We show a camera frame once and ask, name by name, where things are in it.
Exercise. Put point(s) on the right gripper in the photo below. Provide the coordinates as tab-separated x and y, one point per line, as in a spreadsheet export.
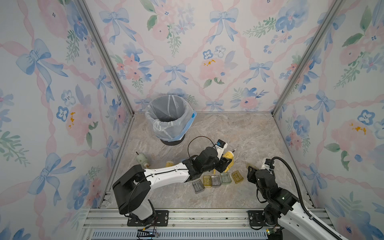
251	174

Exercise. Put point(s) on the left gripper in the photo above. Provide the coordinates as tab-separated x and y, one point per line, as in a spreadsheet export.
222	164

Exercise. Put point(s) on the yellow pencil sharpener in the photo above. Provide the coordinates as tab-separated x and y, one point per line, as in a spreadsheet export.
169	164
229	155

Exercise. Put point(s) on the green transparent shavings tray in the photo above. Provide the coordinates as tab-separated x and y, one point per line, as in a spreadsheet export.
225	178

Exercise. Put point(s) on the clear blue sharpener tray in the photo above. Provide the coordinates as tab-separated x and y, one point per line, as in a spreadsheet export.
216	181

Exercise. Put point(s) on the yellow transparent shavings tray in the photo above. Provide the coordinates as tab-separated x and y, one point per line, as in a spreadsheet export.
207	181

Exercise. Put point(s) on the dark shavings tray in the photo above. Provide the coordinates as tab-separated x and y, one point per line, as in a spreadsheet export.
198	186

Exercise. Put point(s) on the green pencil sharpener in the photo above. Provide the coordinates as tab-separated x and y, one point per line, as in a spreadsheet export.
142	160

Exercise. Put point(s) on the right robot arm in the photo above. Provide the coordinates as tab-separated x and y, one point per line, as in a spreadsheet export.
285	210

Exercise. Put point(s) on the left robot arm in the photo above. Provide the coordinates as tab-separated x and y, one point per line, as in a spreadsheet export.
132	188

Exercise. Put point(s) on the black trash bin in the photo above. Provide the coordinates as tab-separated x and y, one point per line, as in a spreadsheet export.
173	142

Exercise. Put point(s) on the clear trash bag blue band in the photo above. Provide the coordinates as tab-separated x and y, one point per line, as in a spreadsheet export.
170	116

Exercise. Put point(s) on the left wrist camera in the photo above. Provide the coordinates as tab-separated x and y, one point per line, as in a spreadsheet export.
221	147

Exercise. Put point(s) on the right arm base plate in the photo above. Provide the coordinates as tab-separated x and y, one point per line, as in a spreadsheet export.
259	219

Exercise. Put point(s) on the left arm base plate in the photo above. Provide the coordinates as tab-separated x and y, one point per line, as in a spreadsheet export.
159	218

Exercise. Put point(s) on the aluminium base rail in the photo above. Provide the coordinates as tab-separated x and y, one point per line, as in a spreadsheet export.
202	224

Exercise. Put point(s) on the right corner aluminium post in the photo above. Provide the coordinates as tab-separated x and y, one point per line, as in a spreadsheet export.
330	16

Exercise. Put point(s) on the corner aluminium post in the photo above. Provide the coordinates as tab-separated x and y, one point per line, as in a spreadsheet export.
94	32
330	16

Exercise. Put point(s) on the left corner aluminium post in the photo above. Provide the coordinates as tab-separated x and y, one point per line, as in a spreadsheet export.
94	32

